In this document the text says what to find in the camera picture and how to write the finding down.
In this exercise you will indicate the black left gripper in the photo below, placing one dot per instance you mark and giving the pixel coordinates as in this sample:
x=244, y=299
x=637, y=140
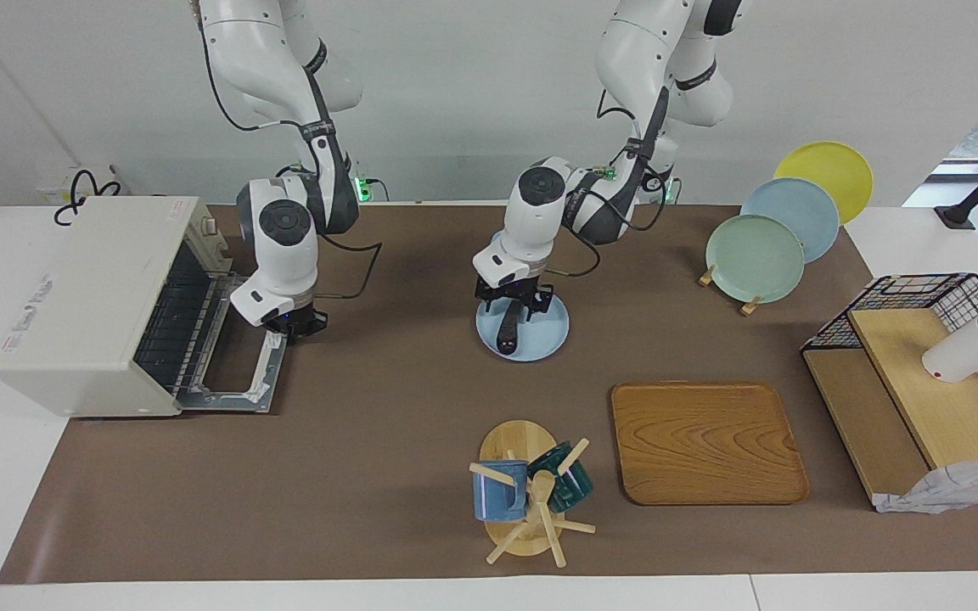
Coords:
x=514, y=290

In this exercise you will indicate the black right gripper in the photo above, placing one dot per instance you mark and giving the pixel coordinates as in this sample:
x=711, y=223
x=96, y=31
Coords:
x=298, y=322

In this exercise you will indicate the dark purple eggplant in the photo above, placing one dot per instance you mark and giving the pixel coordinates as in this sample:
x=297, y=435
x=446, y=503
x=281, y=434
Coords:
x=510, y=335

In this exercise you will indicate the small light blue plate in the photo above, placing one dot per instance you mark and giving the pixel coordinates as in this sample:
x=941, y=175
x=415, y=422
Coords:
x=548, y=335

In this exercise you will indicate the glass oven door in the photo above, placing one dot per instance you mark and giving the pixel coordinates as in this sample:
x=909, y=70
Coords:
x=272, y=365

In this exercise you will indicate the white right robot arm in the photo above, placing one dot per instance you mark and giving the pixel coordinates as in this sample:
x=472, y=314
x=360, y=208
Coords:
x=285, y=255

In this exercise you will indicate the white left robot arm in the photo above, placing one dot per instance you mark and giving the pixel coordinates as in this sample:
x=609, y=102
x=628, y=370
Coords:
x=540, y=221

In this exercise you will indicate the white toaster oven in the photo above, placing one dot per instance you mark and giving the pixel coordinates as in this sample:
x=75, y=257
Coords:
x=73, y=314

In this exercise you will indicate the wooden mug tree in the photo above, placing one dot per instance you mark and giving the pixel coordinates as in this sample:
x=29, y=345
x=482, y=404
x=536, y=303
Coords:
x=514, y=441

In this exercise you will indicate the brown table mat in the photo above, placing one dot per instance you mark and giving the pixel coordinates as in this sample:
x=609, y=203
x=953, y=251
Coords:
x=413, y=407

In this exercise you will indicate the dark green mug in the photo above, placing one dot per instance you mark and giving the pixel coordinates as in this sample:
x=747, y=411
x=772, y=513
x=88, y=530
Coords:
x=570, y=488

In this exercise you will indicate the blue mug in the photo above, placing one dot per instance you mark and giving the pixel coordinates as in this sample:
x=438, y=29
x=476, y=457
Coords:
x=493, y=501

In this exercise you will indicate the wooden serving tray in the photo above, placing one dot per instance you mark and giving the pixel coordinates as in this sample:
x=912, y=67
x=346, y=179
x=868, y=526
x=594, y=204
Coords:
x=705, y=441

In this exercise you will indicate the wooden plate rack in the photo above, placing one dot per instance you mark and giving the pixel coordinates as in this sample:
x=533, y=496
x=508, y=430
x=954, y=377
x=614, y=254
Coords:
x=748, y=307

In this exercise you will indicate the pale green plate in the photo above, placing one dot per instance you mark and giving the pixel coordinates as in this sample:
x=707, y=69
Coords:
x=752, y=259

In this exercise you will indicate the large light blue plate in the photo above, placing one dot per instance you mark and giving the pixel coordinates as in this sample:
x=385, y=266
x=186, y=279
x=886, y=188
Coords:
x=795, y=204

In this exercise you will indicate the yellow plate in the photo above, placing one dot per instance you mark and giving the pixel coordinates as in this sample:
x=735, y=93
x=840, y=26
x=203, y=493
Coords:
x=829, y=165

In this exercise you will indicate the wooden shelf box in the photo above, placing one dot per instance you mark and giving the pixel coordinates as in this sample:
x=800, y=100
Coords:
x=947, y=416

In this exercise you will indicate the white cup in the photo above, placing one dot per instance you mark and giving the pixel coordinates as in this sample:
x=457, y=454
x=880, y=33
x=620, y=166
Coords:
x=960, y=356

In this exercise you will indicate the white patterned cloth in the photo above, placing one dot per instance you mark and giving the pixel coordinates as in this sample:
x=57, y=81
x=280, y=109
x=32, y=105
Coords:
x=947, y=488

